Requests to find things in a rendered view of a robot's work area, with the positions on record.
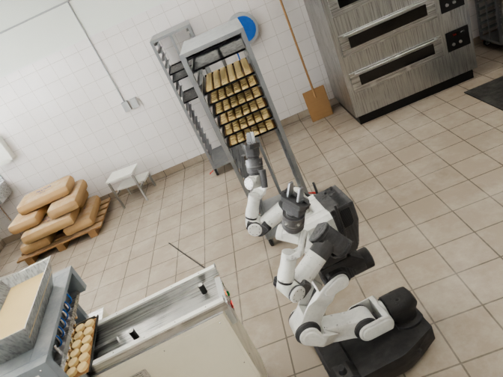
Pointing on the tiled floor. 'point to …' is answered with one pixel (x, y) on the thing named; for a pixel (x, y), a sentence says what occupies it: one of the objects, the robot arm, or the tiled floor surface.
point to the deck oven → (391, 51)
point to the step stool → (128, 181)
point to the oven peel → (316, 108)
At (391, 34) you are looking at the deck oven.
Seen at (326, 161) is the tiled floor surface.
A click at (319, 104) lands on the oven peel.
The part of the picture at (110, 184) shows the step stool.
